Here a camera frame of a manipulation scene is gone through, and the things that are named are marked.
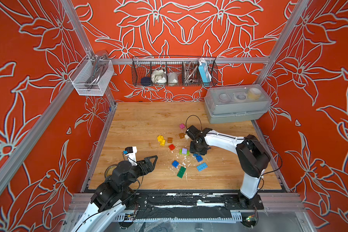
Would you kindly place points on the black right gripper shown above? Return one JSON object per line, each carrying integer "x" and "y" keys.
{"x": 201, "y": 152}

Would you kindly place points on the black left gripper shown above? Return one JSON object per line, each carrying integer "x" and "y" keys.
{"x": 150, "y": 168}

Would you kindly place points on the lime green lego brick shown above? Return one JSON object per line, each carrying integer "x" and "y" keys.
{"x": 181, "y": 153}

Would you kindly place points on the dark blue lego brick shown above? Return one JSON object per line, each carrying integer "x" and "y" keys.
{"x": 199, "y": 158}

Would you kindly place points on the lilac lego brick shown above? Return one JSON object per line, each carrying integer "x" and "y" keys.
{"x": 184, "y": 151}

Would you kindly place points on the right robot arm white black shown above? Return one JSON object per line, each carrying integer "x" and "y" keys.
{"x": 252, "y": 156}

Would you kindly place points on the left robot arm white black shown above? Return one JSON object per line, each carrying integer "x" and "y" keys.
{"x": 114, "y": 195}

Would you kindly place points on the light blue lego plate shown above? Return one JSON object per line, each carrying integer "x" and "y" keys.
{"x": 202, "y": 167}

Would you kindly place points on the yellow lego brick front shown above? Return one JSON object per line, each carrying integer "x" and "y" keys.
{"x": 162, "y": 142}

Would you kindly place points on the yellow lego brick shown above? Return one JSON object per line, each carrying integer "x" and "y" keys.
{"x": 162, "y": 142}
{"x": 160, "y": 138}

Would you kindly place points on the blue lego brick square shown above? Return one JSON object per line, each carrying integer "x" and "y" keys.
{"x": 175, "y": 164}

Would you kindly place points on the yellow lego brick rear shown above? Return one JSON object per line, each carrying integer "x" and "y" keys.
{"x": 160, "y": 138}

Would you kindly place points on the dark green lego plate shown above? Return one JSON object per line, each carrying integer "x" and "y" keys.
{"x": 181, "y": 172}

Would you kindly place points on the tape roll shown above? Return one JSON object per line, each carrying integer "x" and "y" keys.
{"x": 109, "y": 170}

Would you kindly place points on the grey plastic storage box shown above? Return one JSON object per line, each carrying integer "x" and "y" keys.
{"x": 236, "y": 103}

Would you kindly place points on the light blue box in basket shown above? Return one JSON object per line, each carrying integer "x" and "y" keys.
{"x": 203, "y": 70}

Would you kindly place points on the white crumpled bag in basket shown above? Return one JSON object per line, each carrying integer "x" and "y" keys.
{"x": 159, "y": 77}

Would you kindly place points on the metal tongs in bin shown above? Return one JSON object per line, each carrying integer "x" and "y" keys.
{"x": 99, "y": 68}

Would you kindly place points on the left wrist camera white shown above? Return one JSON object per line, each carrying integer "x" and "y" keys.
{"x": 130, "y": 155}

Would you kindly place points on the black wire wall basket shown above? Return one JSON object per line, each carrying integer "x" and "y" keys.
{"x": 179, "y": 73}

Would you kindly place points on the aluminium rear rail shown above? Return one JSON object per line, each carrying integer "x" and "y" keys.
{"x": 216, "y": 60}

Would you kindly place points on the clear plastic wall bin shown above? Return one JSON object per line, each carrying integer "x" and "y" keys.
{"x": 83, "y": 73}

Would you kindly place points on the aluminium frame rail left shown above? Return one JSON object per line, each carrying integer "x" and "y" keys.
{"x": 11, "y": 166}

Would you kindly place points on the aluminium frame post right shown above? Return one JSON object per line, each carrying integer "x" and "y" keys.
{"x": 286, "y": 32}

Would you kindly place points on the aluminium frame post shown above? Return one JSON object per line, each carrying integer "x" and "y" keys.
{"x": 286, "y": 32}
{"x": 82, "y": 37}

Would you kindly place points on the aluminium frame post left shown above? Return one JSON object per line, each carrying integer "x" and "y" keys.
{"x": 82, "y": 37}

